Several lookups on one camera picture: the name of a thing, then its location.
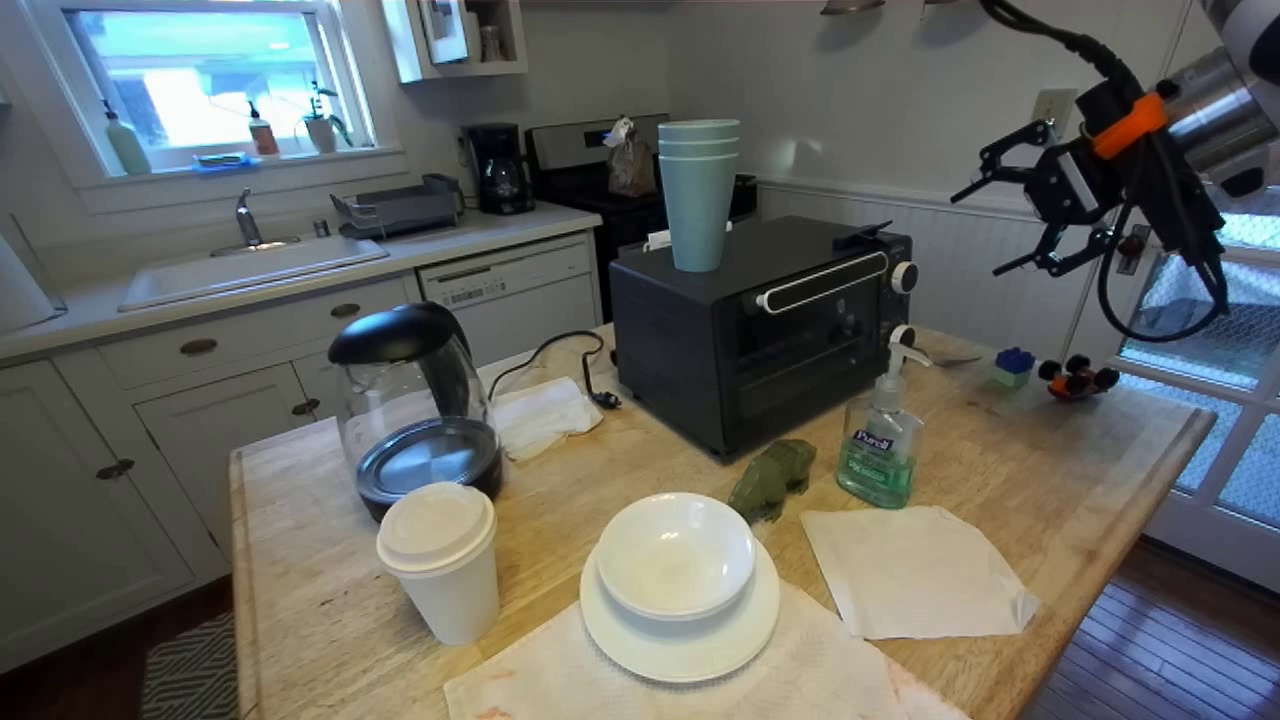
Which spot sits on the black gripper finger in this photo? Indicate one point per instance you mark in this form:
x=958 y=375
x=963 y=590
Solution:
x=996 y=171
x=1049 y=257

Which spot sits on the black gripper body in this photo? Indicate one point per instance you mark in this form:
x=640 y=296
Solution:
x=1125 y=159

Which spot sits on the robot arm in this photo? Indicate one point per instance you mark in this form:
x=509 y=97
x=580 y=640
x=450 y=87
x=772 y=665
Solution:
x=1222 y=110

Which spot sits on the black toaster oven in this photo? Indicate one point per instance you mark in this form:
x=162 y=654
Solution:
x=791 y=324

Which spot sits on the blue and green small cup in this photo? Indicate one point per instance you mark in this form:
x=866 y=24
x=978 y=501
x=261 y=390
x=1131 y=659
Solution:
x=1013 y=365

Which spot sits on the green hand soap bottle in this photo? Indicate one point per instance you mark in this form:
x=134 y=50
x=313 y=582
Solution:
x=876 y=458

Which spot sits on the stacked teal plastic cups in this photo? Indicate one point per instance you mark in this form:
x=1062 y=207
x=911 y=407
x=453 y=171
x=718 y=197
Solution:
x=698 y=164

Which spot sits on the white folded napkin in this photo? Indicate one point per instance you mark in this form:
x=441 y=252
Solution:
x=917 y=572

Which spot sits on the brown paper bag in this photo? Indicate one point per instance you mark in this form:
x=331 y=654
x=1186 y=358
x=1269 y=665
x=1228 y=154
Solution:
x=630 y=161

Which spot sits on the black stainless kitchen stove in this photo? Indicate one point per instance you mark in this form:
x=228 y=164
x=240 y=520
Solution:
x=568 y=164

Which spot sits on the large white paper towel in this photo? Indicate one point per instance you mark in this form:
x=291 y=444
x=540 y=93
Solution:
x=809 y=668

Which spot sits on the white bowl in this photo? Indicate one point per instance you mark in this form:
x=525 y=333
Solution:
x=679 y=559

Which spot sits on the black coffee maker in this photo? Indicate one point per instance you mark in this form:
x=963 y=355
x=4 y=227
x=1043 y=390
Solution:
x=501 y=183

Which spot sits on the white dishwasher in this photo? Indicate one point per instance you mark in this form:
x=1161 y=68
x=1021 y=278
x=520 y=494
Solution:
x=516 y=296

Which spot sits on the white cloth by kettle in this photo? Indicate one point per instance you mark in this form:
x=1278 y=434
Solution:
x=536 y=417

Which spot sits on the white plate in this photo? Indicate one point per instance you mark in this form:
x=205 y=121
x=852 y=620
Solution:
x=682 y=654

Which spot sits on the dish drying rack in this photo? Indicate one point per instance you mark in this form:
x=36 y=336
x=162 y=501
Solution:
x=434 y=203

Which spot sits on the black glass electric kettle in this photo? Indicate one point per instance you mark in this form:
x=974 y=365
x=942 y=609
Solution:
x=413 y=407

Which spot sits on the white paper coffee cup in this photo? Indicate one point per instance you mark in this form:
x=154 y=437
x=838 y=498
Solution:
x=441 y=547

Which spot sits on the green spray bottle on sill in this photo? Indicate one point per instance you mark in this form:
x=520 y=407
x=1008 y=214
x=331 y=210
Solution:
x=326 y=124

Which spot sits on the red bottle on sill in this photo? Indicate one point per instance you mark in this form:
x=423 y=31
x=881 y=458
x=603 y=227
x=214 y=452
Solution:
x=261 y=134

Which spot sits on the kitchen sink faucet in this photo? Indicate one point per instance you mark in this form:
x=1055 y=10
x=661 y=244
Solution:
x=251 y=231

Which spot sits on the blue sponge on sill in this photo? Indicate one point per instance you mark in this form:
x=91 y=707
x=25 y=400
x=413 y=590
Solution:
x=227 y=164

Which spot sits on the white sink basin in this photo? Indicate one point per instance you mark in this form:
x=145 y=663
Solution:
x=240 y=269

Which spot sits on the white soap bottle on sill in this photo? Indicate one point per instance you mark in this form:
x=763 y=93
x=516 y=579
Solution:
x=126 y=145

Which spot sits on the white base cabinets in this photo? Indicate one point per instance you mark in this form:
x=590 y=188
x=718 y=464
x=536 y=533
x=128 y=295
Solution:
x=114 y=442

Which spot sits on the wall shelf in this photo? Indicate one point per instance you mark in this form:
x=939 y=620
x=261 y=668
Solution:
x=453 y=37

